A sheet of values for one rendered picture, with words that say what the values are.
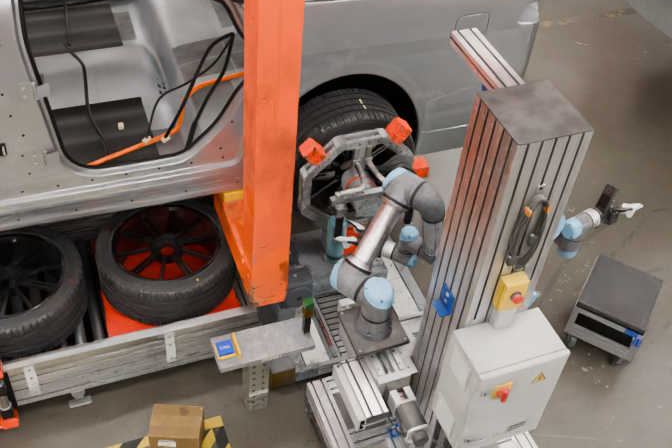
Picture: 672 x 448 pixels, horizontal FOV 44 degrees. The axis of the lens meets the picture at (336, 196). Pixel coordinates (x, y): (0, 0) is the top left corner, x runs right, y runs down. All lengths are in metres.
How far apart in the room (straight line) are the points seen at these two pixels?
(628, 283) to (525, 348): 1.70
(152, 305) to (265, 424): 0.76
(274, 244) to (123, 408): 1.15
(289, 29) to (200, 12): 1.85
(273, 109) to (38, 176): 1.16
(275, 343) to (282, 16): 1.55
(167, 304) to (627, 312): 2.21
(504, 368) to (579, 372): 1.70
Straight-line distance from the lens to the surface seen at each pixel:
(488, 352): 2.83
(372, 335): 3.28
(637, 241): 5.26
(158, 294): 3.84
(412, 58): 3.80
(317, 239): 4.42
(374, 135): 3.74
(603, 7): 7.45
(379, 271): 4.41
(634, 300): 4.44
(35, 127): 3.53
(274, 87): 2.93
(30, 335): 3.87
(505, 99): 2.48
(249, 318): 3.95
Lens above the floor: 3.44
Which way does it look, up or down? 43 degrees down
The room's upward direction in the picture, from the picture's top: 6 degrees clockwise
